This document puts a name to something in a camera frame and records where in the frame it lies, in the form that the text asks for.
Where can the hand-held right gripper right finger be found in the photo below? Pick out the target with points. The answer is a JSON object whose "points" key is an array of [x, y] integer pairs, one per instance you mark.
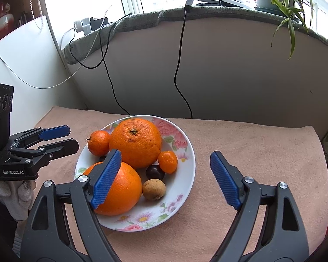
{"points": [[224, 178]]}

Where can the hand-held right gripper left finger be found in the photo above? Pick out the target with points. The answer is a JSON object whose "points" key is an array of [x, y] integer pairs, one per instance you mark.
{"points": [[106, 178]]}

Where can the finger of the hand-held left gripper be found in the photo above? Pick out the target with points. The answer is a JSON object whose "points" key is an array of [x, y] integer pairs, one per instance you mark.
{"points": [[54, 131], [62, 146]]}

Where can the dark red round fruit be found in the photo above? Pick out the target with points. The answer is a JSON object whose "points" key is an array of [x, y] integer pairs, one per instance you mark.
{"points": [[154, 172], [102, 158]]}

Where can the medium orange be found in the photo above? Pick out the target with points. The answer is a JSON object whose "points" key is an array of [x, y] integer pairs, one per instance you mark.
{"points": [[123, 193]]}

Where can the mandarin with stem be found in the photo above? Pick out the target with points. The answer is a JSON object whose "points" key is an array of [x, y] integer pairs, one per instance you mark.
{"points": [[98, 143]]}

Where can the large orange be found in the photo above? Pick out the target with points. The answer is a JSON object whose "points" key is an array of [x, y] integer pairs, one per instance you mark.
{"points": [[136, 147]]}

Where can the white floral plate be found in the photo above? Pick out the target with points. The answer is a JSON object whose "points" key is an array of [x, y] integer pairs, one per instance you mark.
{"points": [[177, 180]]}

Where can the brown longan fruit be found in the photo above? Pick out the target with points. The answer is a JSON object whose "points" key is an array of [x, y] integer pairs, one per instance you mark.
{"points": [[153, 189]]}

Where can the small oval kumquat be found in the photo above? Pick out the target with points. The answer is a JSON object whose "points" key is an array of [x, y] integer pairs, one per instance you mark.
{"points": [[168, 162]]}

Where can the person's left hand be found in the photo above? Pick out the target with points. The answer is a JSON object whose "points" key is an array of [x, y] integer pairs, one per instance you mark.
{"points": [[13, 199]]}

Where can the peach fleece blanket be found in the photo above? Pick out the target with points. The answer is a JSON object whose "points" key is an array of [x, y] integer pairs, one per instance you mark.
{"points": [[235, 136]]}

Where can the black charger plug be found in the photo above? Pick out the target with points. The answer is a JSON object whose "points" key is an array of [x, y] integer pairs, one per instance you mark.
{"points": [[99, 23]]}

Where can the grey-green sill mat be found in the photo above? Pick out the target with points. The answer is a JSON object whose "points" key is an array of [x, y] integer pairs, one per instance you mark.
{"points": [[136, 21]]}

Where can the black power adapter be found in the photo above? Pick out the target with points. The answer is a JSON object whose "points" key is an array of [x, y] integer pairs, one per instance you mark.
{"points": [[189, 1]]}

